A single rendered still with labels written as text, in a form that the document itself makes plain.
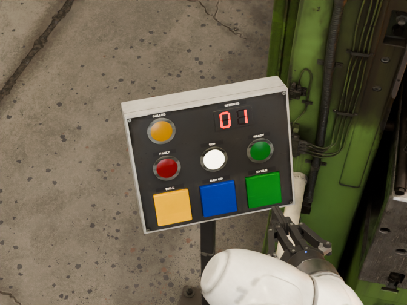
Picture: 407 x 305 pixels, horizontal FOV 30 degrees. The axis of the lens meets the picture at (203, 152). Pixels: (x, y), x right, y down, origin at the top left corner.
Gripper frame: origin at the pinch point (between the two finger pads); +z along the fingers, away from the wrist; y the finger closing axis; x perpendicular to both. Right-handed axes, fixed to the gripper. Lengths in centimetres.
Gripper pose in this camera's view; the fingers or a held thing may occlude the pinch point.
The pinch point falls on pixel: (280, 220)
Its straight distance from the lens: 154.0
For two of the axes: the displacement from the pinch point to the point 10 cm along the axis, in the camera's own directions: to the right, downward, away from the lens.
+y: 9.8, -1.8, 1.2
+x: -1.1, -8.9, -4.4
